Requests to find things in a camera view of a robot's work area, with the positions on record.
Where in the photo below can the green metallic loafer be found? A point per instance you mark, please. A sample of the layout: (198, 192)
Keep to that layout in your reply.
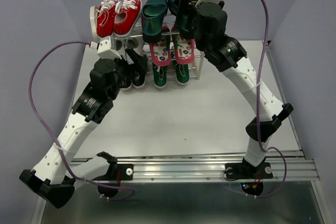
(152, 16)
(174, 1)

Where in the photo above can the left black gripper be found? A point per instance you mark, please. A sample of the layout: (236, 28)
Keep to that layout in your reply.
(140, 62)

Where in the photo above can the right white sneaker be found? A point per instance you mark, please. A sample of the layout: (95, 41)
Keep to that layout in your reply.
(136, 44)

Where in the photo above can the left black sneaker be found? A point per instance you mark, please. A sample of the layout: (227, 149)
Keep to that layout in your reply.
(127, 85)

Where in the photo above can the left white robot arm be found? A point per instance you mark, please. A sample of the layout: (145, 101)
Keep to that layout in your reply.
(52, 178)

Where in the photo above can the black sneaker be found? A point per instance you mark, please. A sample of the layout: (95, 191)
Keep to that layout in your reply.
(139, 81)
(127, 85)

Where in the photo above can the cream shoe shelf with rods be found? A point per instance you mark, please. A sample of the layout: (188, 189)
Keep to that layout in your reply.
(195, 67)

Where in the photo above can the pink kids sandal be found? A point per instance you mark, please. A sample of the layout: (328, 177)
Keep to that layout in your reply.
(183, 48)
(160, 49)

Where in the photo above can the green canvas sneaker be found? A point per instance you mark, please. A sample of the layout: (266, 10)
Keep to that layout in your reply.
(159, 76)
(182, 73)

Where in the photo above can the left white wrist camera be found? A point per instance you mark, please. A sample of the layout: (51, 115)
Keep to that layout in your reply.
(107, 49)

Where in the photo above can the left white sneaker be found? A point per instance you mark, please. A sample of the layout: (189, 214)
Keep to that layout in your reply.
(120, 45)

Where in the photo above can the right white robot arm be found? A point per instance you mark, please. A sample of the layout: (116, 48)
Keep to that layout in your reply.
(230, 58)

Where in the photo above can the aluminium mounting rail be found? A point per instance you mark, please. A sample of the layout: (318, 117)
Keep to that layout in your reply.
(210, 168)

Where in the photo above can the left red canvas sneaker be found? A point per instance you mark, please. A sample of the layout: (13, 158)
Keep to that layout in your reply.
(105, 17)

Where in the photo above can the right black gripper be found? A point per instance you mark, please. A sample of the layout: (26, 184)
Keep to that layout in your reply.
(197, 8)

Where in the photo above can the white sneaker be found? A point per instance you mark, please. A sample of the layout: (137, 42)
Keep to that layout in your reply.
(120, 45)
(136, 44)

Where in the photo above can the right black sneaker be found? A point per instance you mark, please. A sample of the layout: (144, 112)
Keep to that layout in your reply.
(139, 81)

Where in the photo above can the right red canvas sneaker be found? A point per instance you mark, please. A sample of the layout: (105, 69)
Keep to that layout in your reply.
(127, 14)

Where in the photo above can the red canvas sneaker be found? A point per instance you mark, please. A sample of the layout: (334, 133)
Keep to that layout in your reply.
(105, 17)
(127, 14)

